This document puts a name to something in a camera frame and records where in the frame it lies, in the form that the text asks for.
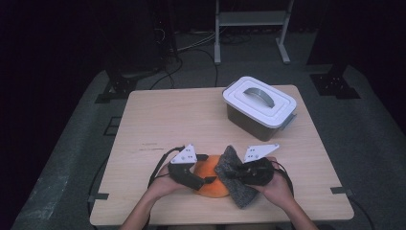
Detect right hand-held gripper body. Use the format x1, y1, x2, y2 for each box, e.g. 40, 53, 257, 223
237, 143, 281, 187

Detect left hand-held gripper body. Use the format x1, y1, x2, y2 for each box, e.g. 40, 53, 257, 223
167, 143, 207, 191

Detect orange plush toy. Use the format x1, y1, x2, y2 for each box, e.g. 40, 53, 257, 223
192, 154, 231, 199

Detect grey fuzzy cloth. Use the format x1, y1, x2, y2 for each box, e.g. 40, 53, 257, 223
214, 144, 259, 210

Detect smoky transparent storage box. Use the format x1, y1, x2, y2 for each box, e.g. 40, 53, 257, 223
225, 103, 298, 142

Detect grey lidded storage box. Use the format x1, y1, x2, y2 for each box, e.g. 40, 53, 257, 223
222, 76, 298, 129

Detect person's left hand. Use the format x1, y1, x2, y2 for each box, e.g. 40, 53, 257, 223
147, 164, 192, 205

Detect person's right hand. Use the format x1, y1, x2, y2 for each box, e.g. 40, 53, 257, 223
255, 156, 296, 209

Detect black tape strip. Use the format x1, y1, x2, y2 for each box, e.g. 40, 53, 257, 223
87, 192, 110, 203
329, 186, 353, 196

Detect black stand base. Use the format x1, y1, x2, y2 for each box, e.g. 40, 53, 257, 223
309, 63, 362, 100
94, 75, 139, 104

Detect dark equipment tower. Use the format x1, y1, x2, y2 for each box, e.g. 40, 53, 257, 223
149, 0, 180, 61

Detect white metal stand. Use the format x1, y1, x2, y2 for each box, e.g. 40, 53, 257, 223
214, 0, 295, 65

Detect left hand-held gripper cable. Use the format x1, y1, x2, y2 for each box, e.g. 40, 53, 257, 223
147, 146, 186, 190

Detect hand-held gripper cable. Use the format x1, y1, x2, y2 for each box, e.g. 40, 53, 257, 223
147, 146, 186, 190
271, 159, 295, 199

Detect right hand-held gripper cable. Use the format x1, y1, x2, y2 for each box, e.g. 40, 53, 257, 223
271, 159, 295, 199

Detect black floor cable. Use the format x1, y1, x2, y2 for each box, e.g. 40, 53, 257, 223
149, 47, 219, 90

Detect black cable beside table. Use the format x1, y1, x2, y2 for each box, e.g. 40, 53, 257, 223
86, 156, 109, 230
348, 195, 375, 230

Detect white floor cables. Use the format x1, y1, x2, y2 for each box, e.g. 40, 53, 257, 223
176, 30, 218, 53

